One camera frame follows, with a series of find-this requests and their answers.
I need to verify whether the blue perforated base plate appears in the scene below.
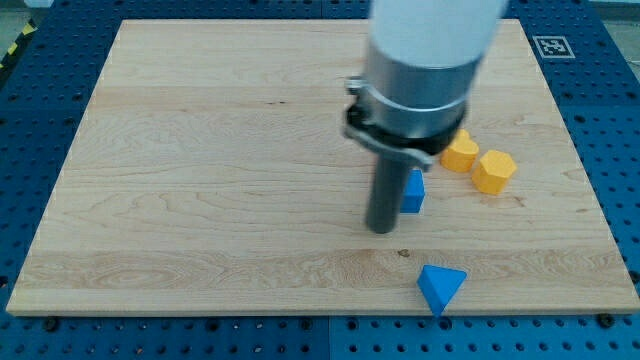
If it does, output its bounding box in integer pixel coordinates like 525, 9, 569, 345
1, 1, 639, 359

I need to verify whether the yellow hexagon block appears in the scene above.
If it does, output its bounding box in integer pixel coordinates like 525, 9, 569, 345
471, 150, 518, 195

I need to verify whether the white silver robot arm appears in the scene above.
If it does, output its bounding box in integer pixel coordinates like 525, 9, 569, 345
344, 0, 508, 169

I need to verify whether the yellow heart block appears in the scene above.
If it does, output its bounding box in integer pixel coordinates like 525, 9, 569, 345
440, 129, 480, 173

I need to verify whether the wooden board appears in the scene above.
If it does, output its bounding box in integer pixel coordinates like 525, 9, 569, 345
7, 20, 639, 317

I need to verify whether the blue cube block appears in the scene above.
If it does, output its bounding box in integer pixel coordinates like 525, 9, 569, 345
400, 169, 426, 214

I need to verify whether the blue triangle block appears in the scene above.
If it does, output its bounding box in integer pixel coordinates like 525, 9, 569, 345
417, 265, 467, 317

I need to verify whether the white fiducial marker tag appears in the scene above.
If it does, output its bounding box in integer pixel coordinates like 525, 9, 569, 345
533, 35, 575, 59

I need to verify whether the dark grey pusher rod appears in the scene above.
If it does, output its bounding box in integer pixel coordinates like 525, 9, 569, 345
365, 156, 412, 234

